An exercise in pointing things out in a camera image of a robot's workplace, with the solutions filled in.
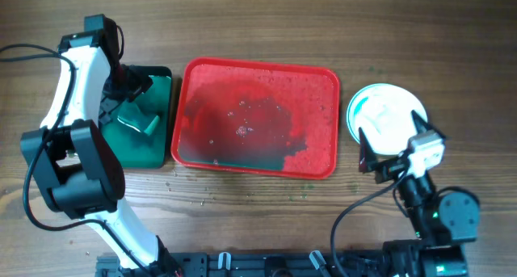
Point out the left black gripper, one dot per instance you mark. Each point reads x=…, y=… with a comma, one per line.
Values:
x=140, y=79

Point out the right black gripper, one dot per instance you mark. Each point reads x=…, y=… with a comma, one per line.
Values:
x=369, y=161

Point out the green sponge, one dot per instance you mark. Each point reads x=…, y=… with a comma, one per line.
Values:
x=133, y=117

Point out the white plate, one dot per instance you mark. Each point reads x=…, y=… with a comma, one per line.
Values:
x=382, y=112

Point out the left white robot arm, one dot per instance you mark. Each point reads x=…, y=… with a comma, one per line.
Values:
x=68, y=158

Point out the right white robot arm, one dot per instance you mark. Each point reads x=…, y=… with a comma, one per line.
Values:
x=443, y=219

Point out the dark green water tray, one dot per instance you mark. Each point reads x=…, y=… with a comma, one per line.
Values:
x=134, y=149

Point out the red plastic tray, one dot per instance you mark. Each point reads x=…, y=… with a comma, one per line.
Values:
x=257, y=117

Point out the white gripper camera box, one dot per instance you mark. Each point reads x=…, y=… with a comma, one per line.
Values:
x=425, y=152

